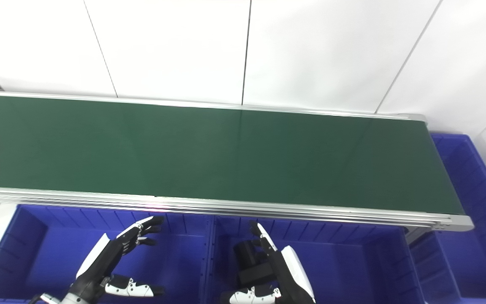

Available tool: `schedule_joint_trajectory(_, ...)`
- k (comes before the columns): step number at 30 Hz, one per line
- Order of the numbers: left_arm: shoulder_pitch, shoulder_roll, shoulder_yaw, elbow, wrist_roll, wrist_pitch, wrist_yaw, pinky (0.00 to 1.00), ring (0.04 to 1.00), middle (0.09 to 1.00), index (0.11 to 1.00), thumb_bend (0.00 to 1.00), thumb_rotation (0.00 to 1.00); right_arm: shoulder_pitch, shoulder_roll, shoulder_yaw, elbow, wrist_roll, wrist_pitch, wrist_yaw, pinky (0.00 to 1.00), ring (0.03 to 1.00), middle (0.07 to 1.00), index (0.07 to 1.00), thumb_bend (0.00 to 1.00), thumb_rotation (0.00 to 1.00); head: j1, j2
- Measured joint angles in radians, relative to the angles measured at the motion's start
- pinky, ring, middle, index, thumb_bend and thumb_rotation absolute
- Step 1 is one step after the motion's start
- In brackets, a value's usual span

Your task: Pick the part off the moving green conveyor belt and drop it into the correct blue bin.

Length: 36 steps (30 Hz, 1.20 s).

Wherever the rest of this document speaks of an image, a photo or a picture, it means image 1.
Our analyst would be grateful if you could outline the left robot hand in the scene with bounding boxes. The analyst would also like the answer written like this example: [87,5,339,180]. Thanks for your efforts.
[70,216,165,302]

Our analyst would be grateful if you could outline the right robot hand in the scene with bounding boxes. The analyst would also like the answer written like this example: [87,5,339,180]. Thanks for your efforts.
[220,220,316,304]

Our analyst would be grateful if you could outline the black part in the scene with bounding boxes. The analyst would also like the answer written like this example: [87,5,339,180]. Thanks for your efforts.
[233,240,275,288]

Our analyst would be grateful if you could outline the blue plastic bin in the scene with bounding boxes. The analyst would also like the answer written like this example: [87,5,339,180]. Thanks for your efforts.
[207,214,425,304]
[410,134,486,304]
[0,204,214,304]

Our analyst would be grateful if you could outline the green conveyor belt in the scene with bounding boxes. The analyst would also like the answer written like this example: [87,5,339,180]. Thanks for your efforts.
[0,90,475,232]
[0,95,466,215]

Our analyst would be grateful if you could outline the aluminium conveyor leg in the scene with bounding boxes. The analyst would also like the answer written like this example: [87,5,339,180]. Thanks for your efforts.
[403,228,428,246]

